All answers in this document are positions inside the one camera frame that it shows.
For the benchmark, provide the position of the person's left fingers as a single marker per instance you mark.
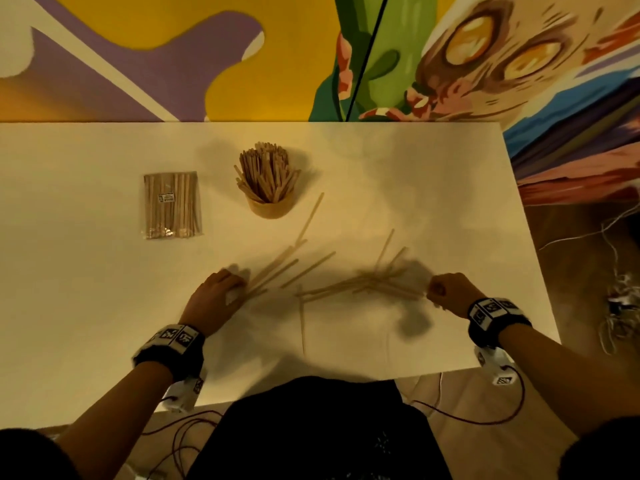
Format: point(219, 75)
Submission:
point(235, 284)

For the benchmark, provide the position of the wooden cup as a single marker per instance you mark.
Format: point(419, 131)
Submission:
point(271, 208)

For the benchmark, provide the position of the person's right fingers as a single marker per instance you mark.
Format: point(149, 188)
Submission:
point(436, 290)

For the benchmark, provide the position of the person's right forearm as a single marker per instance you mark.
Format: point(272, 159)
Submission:
point(570, 374)

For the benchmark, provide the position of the scattered loose wooden sticks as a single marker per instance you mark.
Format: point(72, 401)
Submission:
point(350, 284)

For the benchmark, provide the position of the clear packet of wooden sticks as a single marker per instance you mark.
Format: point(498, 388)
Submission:
point(172, 205)

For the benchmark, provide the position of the black marker wristband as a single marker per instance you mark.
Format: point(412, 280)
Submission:
point(172, 347)
point(495, 317)

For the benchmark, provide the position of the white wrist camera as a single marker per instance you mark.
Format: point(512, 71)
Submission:
point(497, 367)
point(184, 394)

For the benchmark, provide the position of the person's right hand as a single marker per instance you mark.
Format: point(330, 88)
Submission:
point(456, 293)

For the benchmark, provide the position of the bundle of sticks in cup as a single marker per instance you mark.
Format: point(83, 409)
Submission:
point(267, 172)

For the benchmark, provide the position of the person's left forearm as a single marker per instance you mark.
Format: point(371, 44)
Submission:
point(117, 419)

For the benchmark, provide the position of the person's left hand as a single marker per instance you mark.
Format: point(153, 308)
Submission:
point(210, 304)

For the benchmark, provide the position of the black shirt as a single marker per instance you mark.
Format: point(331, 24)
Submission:
point(320, 434)

